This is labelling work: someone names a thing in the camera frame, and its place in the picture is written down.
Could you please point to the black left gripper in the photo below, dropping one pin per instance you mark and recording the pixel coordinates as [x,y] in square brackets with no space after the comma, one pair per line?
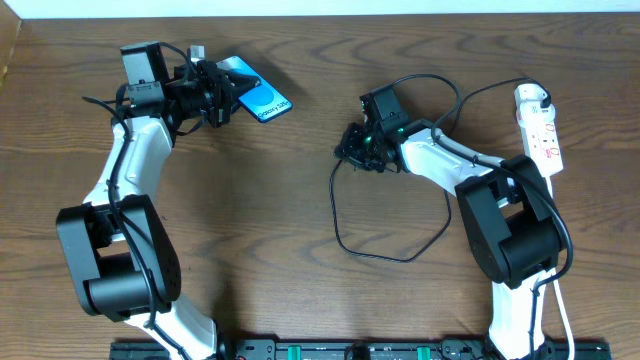
[220,93]

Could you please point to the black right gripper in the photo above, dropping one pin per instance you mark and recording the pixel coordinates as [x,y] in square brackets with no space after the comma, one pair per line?
[357,148]

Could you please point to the blue Galaxy smartphone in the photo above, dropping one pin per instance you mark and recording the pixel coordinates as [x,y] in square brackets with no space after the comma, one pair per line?
[263,102]

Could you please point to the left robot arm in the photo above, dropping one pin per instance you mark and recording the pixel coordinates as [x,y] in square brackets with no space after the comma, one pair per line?
[121,260]

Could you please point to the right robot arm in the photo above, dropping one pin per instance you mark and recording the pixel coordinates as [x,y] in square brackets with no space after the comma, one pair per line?
[514,229]

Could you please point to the white USB charger plug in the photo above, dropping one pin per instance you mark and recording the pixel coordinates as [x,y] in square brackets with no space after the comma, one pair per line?
[531,92]

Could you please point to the white power strip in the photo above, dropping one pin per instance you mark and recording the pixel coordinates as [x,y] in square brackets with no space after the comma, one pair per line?
[539,135]

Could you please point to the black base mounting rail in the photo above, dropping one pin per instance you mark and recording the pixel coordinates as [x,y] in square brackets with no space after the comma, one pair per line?
[266,349]

